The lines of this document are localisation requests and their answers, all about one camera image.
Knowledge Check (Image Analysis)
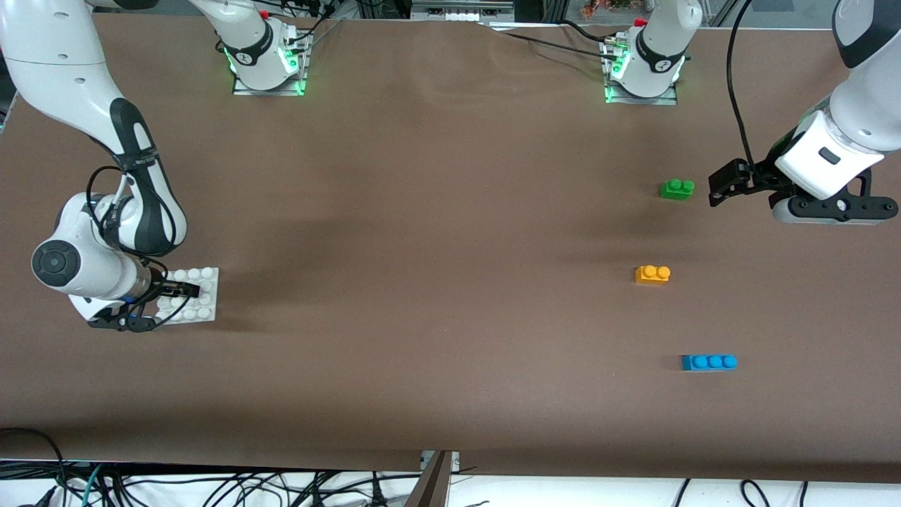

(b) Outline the white studded base plate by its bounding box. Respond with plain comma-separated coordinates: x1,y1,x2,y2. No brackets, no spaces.
153,267,220,326

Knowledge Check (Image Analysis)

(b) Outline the blue three-stud block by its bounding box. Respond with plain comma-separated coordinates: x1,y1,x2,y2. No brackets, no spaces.
681,353,738,373

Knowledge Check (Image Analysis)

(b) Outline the brown table cover sheet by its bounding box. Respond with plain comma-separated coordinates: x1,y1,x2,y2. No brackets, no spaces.
0,13,901,484

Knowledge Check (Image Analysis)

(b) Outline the grey power strip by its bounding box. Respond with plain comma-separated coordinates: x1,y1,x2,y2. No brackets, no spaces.
410,0,516,23

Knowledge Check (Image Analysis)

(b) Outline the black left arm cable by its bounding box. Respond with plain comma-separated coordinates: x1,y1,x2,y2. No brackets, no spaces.
724,0,760,177

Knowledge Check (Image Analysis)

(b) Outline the teal floor cable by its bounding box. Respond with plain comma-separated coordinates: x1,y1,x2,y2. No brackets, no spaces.
79,463,104,507

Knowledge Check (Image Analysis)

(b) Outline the tangled black cable bundle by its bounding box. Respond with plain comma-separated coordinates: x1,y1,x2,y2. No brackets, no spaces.
0,427,423,507

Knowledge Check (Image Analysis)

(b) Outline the black cable across table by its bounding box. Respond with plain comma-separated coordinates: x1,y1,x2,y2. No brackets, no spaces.
489,20,627,61

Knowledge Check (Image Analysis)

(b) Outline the metal table frame bracket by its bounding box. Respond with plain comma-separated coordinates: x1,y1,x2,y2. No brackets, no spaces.
404,451,462,507

